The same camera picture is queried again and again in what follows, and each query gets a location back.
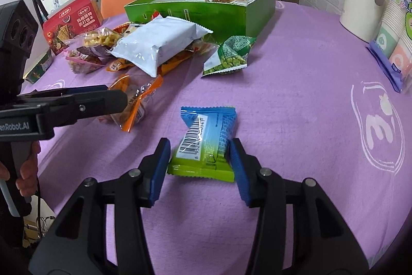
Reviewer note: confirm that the red cracker box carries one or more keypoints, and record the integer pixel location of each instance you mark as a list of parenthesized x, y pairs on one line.
[(75, 17)]

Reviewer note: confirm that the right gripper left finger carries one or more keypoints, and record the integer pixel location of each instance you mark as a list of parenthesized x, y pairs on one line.
[(100, 229)]

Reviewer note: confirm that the yellow waffle snack pack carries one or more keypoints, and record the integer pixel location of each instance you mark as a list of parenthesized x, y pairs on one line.
[(101, 37)]

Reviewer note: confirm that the small green tin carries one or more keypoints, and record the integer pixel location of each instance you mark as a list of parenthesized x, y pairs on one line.
[(39, 68)]

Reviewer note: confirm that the green cardboard box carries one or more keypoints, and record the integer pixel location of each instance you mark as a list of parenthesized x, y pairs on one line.
[(224, 19)]

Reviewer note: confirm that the person's left hand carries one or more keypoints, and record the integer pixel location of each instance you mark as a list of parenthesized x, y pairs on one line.
[(27, 182)]

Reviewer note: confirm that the white foil snack bag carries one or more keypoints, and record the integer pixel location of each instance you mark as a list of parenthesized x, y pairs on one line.
[(157, 41)]

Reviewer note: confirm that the green blue snack pack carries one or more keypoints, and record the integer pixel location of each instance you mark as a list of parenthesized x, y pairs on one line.
[(203, 149)]

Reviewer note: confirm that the green peas pack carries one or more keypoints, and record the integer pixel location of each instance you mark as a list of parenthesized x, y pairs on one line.
[(230, 57)]

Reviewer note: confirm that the purple tablecloth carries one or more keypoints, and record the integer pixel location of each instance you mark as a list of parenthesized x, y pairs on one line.
[(313, 102)]

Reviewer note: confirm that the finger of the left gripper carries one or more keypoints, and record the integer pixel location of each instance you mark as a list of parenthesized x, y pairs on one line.
[(63, 91), (68, 109)]

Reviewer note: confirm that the paper cups pack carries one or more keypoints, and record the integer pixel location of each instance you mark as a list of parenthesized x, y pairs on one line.
[(391, 46)]

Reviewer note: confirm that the orange snack pack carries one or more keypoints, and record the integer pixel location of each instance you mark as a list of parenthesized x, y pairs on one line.
[(139, 94)]

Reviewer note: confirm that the pink snack pack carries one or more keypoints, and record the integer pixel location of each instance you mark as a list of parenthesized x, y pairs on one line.
[(81, 63)]

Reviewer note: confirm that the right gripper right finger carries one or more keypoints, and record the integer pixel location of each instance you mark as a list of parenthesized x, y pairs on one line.
[(299, 230)]

